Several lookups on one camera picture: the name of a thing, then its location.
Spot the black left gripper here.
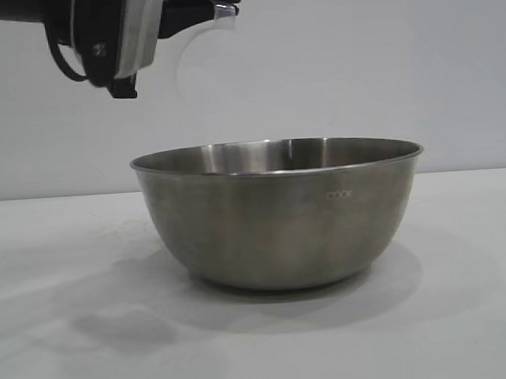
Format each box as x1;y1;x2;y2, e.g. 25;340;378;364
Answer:
45;0;249;104

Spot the clear plastic measuring cup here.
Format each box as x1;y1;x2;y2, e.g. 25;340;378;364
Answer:
171;3;246;103

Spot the large stainless steel bowl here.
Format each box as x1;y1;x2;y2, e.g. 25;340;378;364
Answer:
129;129;432;299

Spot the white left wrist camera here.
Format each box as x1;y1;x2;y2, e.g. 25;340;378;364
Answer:
110;0;175;81

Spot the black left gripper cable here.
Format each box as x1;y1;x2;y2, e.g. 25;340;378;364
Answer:
45;29;95;87

